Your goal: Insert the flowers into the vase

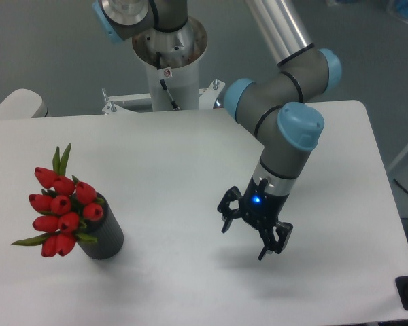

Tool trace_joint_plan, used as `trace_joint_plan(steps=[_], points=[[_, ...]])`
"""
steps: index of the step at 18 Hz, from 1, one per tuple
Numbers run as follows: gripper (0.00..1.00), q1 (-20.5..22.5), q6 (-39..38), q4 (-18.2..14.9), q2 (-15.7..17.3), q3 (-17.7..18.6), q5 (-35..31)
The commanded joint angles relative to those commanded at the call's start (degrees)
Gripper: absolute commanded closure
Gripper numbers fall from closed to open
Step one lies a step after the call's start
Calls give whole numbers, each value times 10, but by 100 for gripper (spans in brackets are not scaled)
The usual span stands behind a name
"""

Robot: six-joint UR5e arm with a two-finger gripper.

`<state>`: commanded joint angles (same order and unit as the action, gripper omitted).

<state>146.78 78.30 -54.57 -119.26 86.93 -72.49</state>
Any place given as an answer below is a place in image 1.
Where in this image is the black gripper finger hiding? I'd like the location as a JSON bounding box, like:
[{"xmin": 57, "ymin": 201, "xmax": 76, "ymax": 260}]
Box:
[
  {"xmin": 217, "ymin": 186, "xmax": 242, "ymax": 233},
  {"xmin": 258, "ymin": 221, "xmax": 293, "ymax": 261}
]

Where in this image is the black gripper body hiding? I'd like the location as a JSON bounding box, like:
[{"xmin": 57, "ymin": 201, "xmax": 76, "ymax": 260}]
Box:
[{"xmin": 239, "ymin": 179, "xmax": 289, "ymax": 230}]

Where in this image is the red tulip bouquet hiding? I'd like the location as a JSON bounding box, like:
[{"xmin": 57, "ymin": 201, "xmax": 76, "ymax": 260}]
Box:
[{"xmin": 12, "ymin": 144, "xmax": 107, "ymax": 257}]

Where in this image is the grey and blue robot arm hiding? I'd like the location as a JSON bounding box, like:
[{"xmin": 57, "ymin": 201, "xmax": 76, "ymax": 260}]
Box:
[{"xmin": 92, "ymin": 1, "xmax": 342, "ymax": 255}]

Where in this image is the dark grey ribbed vase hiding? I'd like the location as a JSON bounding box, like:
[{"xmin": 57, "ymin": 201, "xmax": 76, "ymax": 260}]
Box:
[{"xmin": 77, "ymin": 193, "xmax": 124, "ymax": 260}]

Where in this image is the white chair back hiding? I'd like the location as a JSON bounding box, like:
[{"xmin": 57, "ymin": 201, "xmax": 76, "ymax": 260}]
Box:
[{"xmin": 0, "ymin": 88, "xmax": 50, "ymax": 120}]

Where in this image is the clear bin with blue items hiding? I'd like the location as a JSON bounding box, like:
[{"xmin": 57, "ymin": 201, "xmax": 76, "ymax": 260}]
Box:
[{"xmin": 386, "ymin": 0, "xmax": 408, "ymax": 24}]

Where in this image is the black base cable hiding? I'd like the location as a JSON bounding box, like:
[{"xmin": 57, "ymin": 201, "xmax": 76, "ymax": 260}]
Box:
[{"xmin": 155, "ymin": 51, "xmax": 182, "ymax": 111}]

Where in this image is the black floor cable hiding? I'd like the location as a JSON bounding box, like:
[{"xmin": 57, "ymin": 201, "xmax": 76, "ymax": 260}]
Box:
[{"xmin": 393, "ymin": 179, "xmax": 408, "ymax": 202}]

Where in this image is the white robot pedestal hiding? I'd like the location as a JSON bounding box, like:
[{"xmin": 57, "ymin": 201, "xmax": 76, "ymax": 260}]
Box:
[{"xmin": 102, "ymin": 16, "xmax": 225, "ymax": 114}]

